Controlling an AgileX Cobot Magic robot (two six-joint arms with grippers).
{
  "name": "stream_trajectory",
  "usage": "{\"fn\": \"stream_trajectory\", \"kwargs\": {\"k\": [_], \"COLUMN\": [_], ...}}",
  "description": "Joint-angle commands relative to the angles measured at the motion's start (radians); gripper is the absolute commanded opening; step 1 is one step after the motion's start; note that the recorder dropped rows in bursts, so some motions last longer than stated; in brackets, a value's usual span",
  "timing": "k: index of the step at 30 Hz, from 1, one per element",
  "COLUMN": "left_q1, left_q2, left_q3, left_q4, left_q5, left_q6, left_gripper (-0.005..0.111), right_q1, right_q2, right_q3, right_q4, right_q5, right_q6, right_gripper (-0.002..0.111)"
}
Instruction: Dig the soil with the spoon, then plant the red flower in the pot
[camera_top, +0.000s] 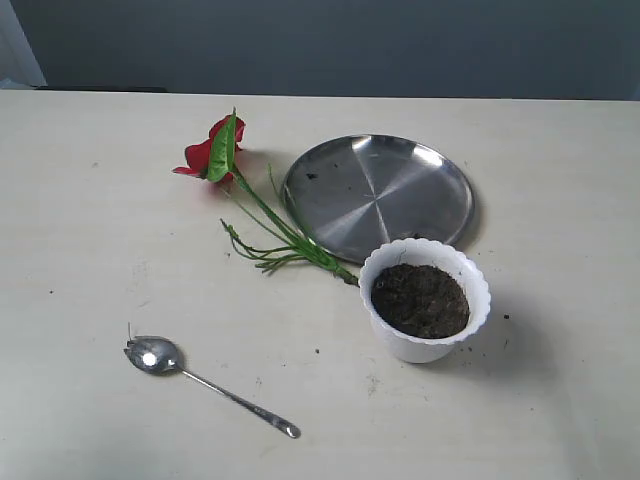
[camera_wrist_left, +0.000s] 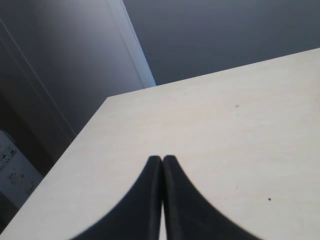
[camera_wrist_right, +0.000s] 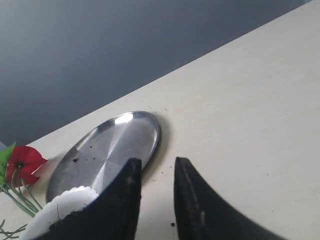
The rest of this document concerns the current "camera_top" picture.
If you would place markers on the red artificial anthurium flower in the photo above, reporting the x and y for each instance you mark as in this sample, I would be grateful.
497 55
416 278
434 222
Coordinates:
214 161

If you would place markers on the dark contents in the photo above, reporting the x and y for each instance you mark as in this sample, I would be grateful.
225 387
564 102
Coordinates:
420 301

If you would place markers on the white scalloped plastic pot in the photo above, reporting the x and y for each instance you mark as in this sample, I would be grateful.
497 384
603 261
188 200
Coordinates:
418 252

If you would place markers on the small metal spoon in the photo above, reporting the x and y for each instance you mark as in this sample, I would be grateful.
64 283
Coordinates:
158 356

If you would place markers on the round stainless steel plate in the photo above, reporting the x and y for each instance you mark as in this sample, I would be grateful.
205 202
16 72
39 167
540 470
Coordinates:
352 194

